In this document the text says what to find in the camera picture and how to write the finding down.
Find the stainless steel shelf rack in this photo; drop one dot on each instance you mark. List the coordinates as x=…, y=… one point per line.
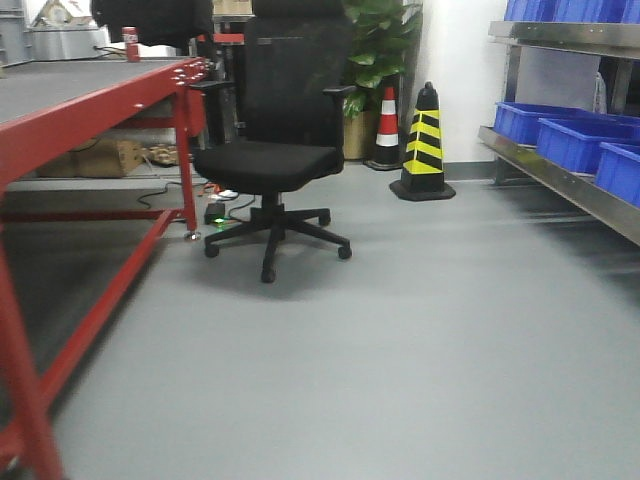
x=616, y=40

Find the black power adapter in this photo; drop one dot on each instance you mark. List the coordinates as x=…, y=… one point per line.
x=215, y=213

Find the blue bin near right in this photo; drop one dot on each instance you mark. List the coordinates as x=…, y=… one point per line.
x=618, y=171

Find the yellow black traffic cone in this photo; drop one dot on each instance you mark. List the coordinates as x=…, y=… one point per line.
x=422, y=177

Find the red metal workbench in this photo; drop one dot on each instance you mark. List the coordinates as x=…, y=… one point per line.
x=53, y=115

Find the cardboard box under workbench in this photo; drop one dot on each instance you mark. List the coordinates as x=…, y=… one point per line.
x=96, y=158

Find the green potted plant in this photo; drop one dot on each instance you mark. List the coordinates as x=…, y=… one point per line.
x=384, y=33

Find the red soda can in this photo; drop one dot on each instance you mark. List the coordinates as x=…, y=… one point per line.
x=130, y=39

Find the blue bins upper shelf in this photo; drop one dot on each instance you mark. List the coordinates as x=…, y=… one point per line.
x=573, y=11

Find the red white traffic cone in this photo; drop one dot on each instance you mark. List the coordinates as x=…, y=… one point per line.
x=386, y=154

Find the black office chair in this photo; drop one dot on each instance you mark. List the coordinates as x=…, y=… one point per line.
x=295, y=56

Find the blue bin far left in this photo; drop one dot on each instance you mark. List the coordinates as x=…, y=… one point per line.
x=519, y=122

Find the blue bin middle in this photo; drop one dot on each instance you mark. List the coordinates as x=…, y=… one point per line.
x=575, y=145

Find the blue bin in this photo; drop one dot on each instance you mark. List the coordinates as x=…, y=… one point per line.
x=575, y=145
x=519, y=122
x=618, y=171

